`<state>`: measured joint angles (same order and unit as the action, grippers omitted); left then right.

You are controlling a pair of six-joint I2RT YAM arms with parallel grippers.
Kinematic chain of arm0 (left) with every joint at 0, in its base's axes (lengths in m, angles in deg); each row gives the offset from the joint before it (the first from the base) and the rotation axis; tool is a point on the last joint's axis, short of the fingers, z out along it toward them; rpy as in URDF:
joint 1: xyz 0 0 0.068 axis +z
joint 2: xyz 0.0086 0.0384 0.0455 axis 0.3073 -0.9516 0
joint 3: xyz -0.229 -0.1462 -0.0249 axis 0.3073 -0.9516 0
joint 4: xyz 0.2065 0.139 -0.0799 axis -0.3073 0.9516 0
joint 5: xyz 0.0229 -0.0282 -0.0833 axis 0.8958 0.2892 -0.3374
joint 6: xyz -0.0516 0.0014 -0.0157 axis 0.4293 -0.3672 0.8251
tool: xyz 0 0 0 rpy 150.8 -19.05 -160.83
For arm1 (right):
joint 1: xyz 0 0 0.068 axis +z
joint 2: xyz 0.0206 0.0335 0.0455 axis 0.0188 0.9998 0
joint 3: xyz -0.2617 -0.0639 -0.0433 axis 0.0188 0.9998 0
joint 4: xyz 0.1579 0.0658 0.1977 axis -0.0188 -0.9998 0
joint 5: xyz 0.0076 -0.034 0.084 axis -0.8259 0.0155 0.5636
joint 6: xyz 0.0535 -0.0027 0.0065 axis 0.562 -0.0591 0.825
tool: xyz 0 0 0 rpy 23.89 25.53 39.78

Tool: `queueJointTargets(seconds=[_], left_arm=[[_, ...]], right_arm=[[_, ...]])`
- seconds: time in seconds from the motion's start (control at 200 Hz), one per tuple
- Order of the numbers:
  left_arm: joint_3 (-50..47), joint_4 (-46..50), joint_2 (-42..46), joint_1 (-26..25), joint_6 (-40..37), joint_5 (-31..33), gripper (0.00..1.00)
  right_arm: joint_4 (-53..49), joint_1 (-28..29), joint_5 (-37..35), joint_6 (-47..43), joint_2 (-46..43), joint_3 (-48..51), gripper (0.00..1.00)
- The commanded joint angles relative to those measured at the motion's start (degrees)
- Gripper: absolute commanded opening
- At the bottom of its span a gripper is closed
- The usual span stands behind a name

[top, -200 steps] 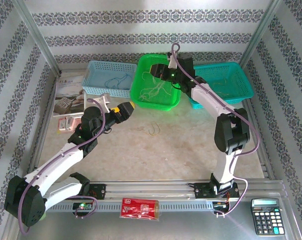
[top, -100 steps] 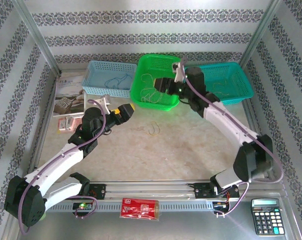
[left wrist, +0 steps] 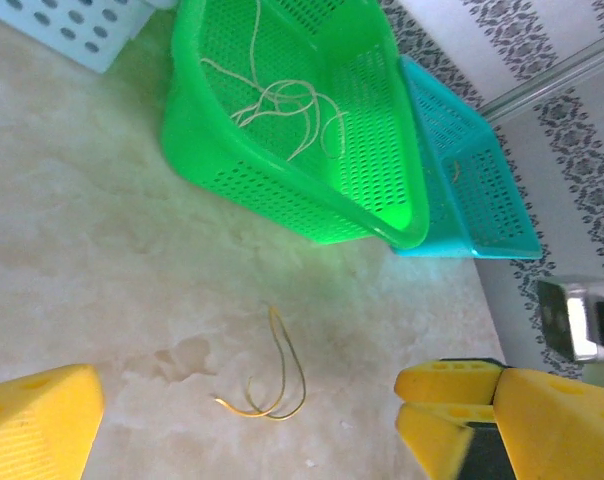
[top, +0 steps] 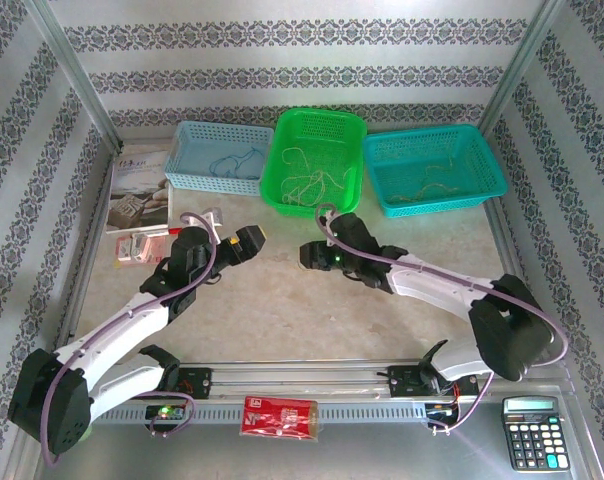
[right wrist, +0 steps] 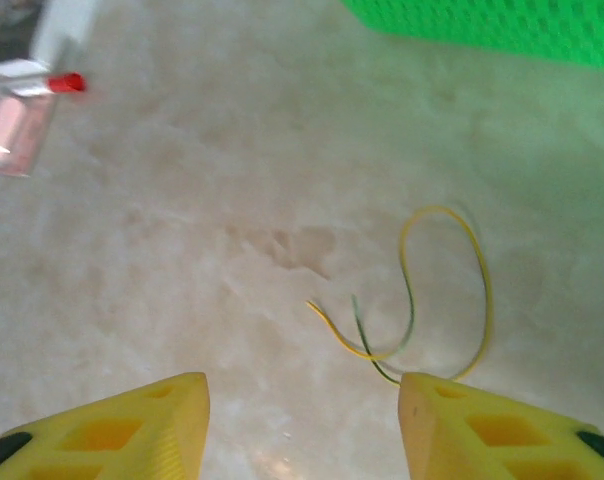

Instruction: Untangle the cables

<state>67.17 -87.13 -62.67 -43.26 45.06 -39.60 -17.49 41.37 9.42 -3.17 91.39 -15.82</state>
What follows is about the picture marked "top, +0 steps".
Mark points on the green mesh plastic basket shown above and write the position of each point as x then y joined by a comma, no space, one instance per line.
322,130

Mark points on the marker pen with red cap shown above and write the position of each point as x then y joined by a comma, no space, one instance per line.
176,230

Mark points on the left controller board with lights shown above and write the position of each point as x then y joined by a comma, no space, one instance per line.
166,412

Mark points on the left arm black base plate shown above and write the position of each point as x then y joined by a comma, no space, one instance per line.
197,382

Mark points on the teal mesh plastic basket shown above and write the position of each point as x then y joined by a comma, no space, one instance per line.
407,155

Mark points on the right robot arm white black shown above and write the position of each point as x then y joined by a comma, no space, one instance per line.
432,285

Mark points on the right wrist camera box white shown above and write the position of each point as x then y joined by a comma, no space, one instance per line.
330,216

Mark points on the book with photo cover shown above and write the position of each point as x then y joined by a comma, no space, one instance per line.
132,190

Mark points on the red snack packet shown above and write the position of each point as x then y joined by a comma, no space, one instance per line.
277,415

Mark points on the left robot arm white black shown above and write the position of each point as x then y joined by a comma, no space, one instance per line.
122,325

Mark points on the light blue perforated basket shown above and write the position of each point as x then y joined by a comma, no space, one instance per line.
197,145

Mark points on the pink blister package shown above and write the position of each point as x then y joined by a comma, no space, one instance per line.
154,255

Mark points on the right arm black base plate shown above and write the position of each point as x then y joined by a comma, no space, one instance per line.
402,382

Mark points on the black desk calculator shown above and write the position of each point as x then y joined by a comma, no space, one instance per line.
532,440

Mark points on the aluminium table side rail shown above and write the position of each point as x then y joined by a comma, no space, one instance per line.
91,240
502,235

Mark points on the aluminium frame post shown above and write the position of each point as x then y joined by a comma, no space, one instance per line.
522,65
72,75

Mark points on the right controller board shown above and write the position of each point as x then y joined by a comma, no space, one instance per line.
439,410

